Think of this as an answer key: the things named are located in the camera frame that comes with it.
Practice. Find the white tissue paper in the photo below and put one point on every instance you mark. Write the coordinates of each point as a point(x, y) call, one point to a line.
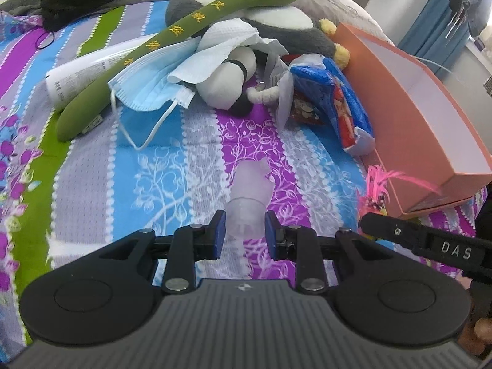
point(215, 46)

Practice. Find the blue curtain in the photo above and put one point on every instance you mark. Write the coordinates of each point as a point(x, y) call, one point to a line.
point(438, 35)

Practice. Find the orange cardboard box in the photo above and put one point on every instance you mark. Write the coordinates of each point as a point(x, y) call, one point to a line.
point(419, 128)

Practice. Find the green long plush stick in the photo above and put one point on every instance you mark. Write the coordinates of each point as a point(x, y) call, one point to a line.
point(91, 101)

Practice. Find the grey white penguin plush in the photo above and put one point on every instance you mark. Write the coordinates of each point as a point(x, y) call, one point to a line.
point(295, 30)

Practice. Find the colourful floral bedsheet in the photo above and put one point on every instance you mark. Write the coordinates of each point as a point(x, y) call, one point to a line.
point(60, 201)

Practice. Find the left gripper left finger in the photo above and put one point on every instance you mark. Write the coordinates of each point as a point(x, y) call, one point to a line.
point(206, 240)

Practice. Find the white tube bottle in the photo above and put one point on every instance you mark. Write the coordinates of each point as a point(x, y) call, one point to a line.
point(65, 82)

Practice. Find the right hand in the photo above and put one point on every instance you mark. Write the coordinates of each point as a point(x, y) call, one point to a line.
point(476, 337)

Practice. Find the red foil snack packet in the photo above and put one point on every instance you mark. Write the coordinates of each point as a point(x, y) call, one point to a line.
point(302, 110)

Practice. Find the pink feather toy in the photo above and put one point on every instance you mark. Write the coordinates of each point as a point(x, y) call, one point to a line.
point(376, 194)

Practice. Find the blue snack bag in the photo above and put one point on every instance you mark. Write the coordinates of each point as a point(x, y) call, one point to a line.
point(320, 80)

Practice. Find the light blue face mask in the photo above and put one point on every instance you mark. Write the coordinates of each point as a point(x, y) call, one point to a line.
point(143, 86)

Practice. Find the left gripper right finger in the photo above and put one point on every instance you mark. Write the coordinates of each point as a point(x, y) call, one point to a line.
point(283, 241)

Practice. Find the small panda plush keychain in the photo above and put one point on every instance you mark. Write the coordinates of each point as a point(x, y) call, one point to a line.
point(225, 89)

